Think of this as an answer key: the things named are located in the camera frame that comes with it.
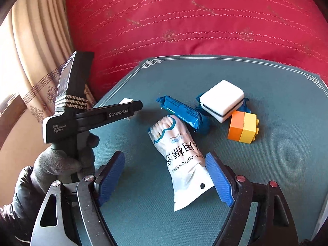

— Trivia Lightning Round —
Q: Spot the white cotton swab bag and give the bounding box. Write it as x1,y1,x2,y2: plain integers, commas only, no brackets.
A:
147,115,214,212

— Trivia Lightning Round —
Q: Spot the white cube with zigzag side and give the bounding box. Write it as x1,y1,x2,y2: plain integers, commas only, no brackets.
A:
119,98,134,121

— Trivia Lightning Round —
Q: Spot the orange and yellow toy brick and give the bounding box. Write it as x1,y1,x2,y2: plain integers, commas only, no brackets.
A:
228,111,260,144

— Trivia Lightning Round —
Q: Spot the beige patterned curtain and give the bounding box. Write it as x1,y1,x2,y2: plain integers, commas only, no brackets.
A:
0,0,96,144

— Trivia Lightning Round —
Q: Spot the person's left hand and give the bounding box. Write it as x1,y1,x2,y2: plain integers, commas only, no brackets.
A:
33,133,100,192

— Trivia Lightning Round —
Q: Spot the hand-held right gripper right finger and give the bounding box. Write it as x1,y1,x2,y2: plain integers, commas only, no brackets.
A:
206,152,299,246

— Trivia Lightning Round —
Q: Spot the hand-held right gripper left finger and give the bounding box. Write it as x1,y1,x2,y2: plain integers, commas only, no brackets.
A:
31,151,126,246

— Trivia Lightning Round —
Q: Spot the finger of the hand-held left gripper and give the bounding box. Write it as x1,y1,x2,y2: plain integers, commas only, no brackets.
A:
88,100,143,117

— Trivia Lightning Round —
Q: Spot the green table mat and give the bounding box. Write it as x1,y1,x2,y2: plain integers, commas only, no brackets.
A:
77,54,328,246

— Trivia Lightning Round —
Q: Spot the red quilted blanket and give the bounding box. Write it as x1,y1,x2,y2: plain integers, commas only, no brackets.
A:
64,0,328,103

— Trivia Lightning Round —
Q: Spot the white block with black stripe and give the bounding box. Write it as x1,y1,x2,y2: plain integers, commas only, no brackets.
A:
200,80,245,123

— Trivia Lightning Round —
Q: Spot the blue snack packet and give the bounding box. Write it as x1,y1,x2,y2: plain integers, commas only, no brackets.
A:
196,92,250,116
156,95,212,135

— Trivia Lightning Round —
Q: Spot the person's left forearm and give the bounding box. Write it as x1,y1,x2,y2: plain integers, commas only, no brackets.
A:
0,165,45,246

